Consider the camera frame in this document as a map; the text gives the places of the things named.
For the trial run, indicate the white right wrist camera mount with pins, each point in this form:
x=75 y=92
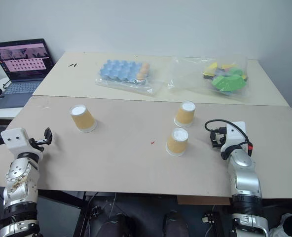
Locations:
x=234 y=134

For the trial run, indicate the brown cardboard strip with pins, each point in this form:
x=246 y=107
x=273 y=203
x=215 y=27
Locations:
x=202 y=200

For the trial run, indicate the blue egg tray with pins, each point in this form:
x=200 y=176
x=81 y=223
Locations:
x=119 y=70

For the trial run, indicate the brown paper cup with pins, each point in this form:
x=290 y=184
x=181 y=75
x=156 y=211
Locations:
x=176 y=143
x=184 y=116
x=83 y=119

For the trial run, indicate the clear plastic bag with toys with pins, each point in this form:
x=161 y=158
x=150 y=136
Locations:
x=185 y=74

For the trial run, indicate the open grey laptop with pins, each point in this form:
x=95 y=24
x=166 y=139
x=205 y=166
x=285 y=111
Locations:
x=22 y=71

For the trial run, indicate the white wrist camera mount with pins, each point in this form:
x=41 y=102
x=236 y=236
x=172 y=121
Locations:
x=15 y=140
x=234 y=134

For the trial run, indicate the green foam toy piece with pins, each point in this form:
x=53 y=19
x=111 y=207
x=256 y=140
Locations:
x=228 y=81

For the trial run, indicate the white crumpled plastic bag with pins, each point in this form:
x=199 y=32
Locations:
x=276 y=229

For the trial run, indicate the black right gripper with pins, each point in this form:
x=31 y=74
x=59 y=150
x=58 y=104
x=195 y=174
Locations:
x=222 y=138

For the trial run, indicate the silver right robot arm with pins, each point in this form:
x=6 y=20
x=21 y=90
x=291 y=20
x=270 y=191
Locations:
x=244 y=177

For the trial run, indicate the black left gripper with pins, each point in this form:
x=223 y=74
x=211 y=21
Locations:
x=37 y=143

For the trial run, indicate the yellow foam toy piece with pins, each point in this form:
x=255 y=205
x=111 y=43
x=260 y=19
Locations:
x=212 y=67

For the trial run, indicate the clear plastic bag with tray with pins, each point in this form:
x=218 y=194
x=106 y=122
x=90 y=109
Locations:
x=141 y=87

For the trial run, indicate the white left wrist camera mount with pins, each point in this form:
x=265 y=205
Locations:
x=15 y=140

